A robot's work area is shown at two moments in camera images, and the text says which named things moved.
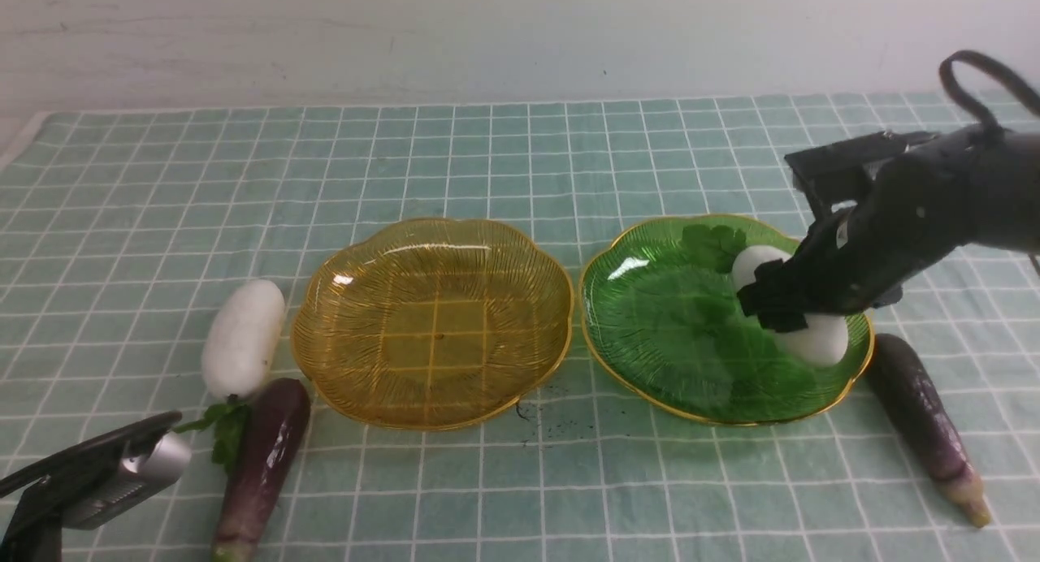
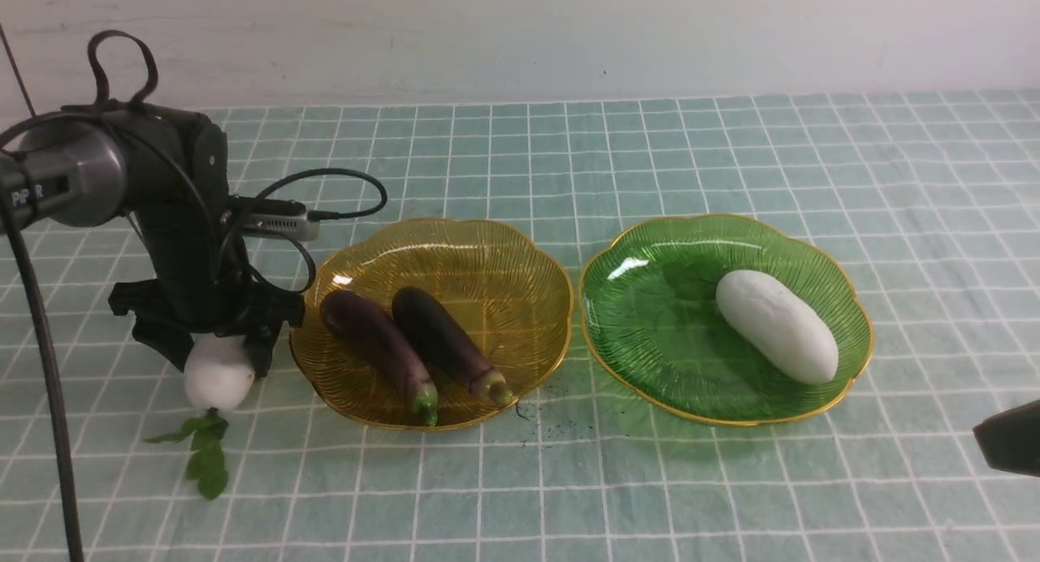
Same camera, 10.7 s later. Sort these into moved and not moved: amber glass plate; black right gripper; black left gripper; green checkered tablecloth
Moved: black left gripper; black right gripper
Not moved: amber glass plate; green checkered tablecloth
